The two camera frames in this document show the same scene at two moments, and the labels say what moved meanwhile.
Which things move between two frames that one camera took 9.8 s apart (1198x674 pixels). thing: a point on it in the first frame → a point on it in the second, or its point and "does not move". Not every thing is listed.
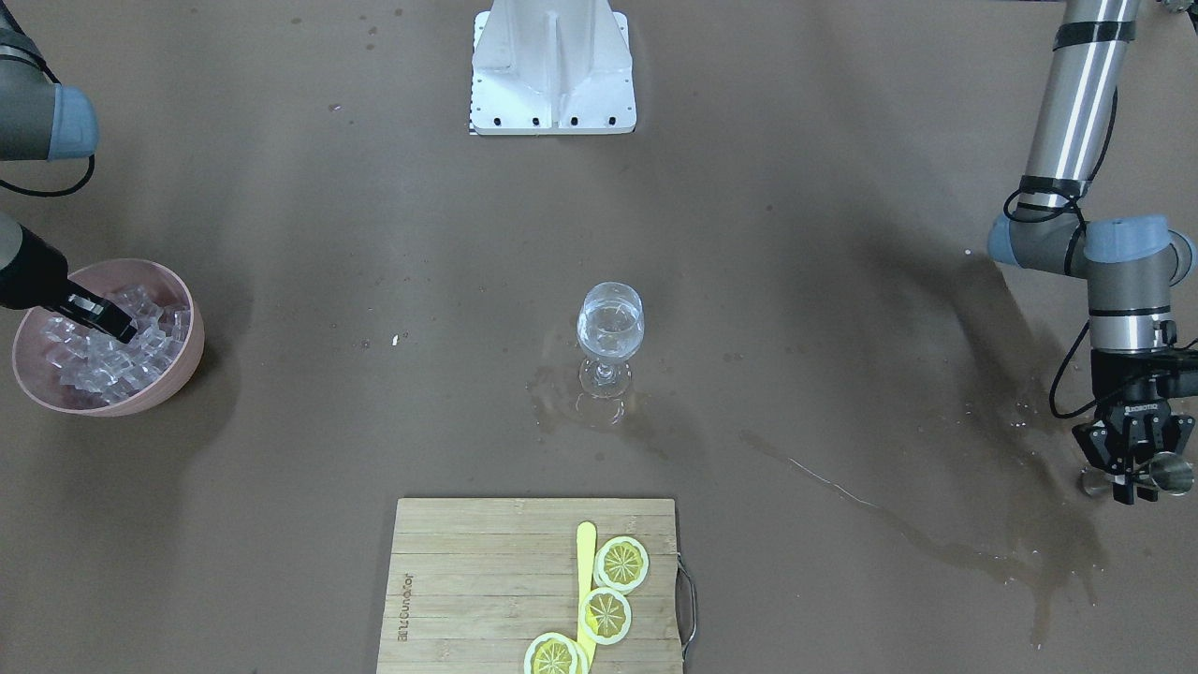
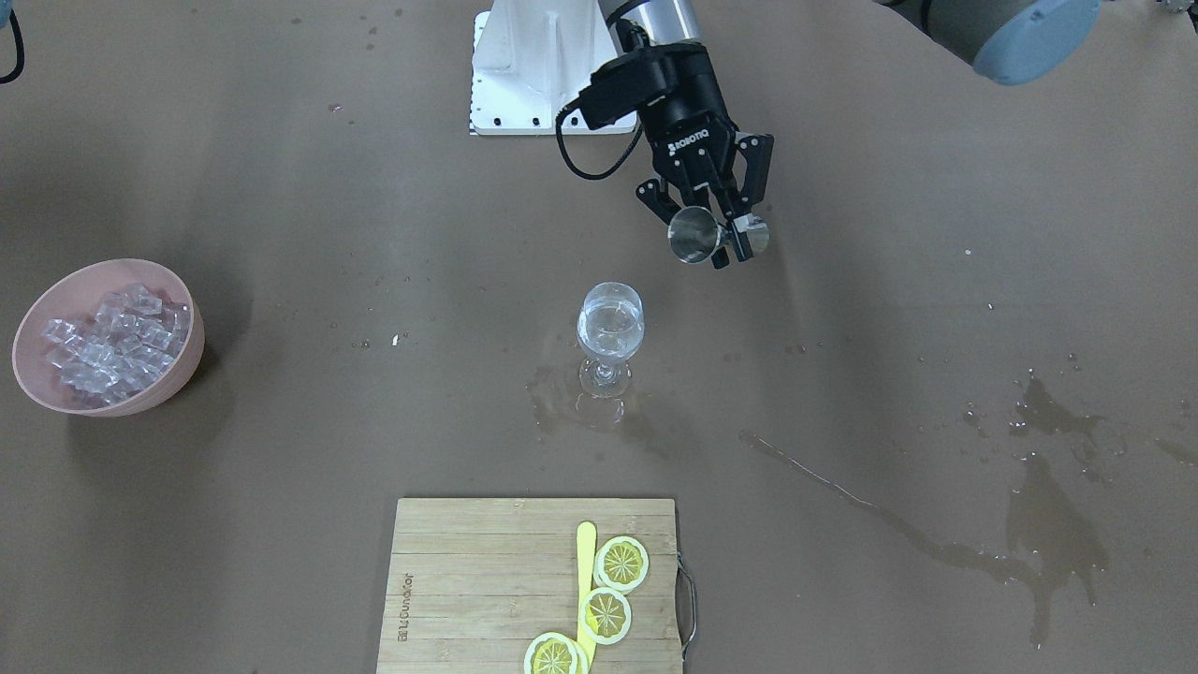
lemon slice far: x=551 y=653 does not move
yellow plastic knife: x=586 y=543 does not move
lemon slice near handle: x=620 y=564 does not move
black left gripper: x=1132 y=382 → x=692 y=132
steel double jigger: x=1169 y=472 → x=695 y=234
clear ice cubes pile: x=104 y=368 does not move
